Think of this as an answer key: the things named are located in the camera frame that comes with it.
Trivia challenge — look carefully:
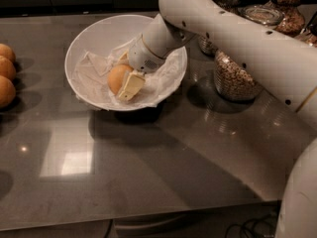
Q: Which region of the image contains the white bowl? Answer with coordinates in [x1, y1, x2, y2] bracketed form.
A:
[63, 14, 188, 112]

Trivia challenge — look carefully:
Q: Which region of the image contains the back right glass jar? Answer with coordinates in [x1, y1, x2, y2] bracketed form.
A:
[265, 0, 305, 37]

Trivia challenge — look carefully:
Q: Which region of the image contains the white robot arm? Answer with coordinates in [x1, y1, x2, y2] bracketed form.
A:
[128, 0, 317, 238]

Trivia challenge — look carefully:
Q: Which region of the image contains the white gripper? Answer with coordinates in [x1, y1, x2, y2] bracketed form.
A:
[117, 36, 165, 101]

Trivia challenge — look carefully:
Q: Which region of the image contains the black cable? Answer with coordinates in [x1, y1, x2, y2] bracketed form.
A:
[224, 213, 281, 238]

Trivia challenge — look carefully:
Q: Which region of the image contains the front glass cereal jar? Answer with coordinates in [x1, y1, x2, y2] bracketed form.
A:
[214, 5, 284, 102]

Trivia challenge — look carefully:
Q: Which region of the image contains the orange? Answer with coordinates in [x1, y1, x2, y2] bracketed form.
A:
[0, 56, 16, 80]
[0, 44, 16, 62]
[107, 64, 133, 94]
[0, 75, 16, 108]

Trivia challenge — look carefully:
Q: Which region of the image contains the white paper napkin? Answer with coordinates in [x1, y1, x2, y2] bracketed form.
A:
[71, 39, 187, 111]

